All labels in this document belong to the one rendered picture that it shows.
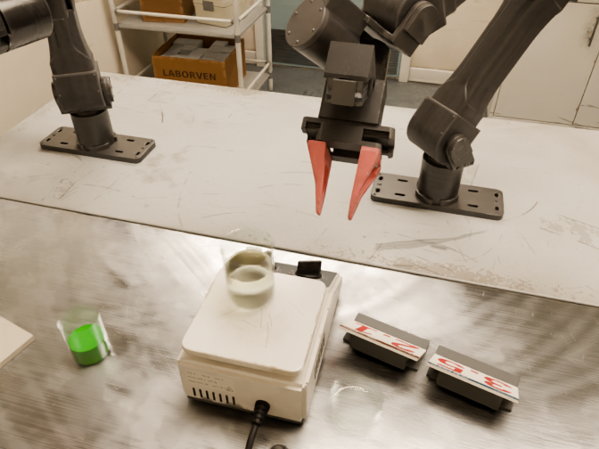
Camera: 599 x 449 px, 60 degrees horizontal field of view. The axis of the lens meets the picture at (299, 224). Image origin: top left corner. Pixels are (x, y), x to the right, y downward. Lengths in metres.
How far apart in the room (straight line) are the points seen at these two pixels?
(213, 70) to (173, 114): 1.65
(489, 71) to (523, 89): 2.18
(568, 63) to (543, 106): 0.23
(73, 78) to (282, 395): 0.61
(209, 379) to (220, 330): 0.05
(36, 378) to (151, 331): 0.13
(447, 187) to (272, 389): 0.43
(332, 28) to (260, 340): 0.32
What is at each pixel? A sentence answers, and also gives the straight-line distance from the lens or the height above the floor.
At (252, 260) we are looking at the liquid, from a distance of 0.52.
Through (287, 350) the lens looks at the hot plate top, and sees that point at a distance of 0.50.
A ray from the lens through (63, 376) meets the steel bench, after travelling 0.64.
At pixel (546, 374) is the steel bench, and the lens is 0.65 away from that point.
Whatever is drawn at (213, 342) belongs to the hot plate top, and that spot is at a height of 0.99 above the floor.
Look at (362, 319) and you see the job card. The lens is 0.64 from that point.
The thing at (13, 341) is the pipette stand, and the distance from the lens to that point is 0.69.
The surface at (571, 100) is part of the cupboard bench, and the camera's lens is 2.98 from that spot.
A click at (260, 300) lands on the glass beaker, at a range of 0.52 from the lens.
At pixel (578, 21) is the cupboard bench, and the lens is 2.84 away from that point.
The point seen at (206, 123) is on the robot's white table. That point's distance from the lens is 1.04.
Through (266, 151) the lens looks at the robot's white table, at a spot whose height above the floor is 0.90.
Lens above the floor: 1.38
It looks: 39 degrees down
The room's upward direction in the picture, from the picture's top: straight up
